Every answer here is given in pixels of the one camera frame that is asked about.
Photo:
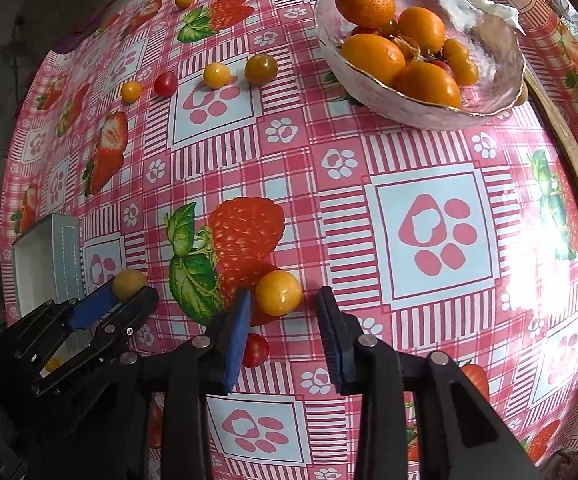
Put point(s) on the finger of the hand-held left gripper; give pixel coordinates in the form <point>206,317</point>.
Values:
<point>94,305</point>
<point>134,317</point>

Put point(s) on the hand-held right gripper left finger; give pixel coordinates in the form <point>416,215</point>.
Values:
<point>235,340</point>

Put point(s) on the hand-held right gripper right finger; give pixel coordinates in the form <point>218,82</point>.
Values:
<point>332,342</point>

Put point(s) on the pale yellow cherry tomato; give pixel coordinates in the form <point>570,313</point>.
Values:
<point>129,282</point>

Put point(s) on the white box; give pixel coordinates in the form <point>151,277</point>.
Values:
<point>44,260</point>

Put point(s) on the red cherry tomato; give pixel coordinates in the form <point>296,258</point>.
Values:
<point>256,350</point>
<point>364,31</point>
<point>441,66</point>
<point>165,83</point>

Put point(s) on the pink strawberry print tablecloth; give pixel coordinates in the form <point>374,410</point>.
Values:
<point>344,210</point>

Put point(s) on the green-brown cherry tomato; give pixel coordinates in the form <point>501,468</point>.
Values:
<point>261,69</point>

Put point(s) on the smooth orange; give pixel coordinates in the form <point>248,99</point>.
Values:
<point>371,60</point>
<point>426,85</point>
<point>423,29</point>

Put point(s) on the orange plum tomatoes in bowl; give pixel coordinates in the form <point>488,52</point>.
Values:
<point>465,72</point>

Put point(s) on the curved wooden stick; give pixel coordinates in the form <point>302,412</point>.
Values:
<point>564,145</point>

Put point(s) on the physalis with dry husk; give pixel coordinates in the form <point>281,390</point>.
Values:
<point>406,46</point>

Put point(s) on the small orange kumquat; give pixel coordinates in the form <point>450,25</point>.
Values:
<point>456,50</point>

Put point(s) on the clear glass bowl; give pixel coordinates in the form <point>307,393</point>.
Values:
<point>489,50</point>

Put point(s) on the rough-skinned tangerine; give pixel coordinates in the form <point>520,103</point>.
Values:
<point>365,2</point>

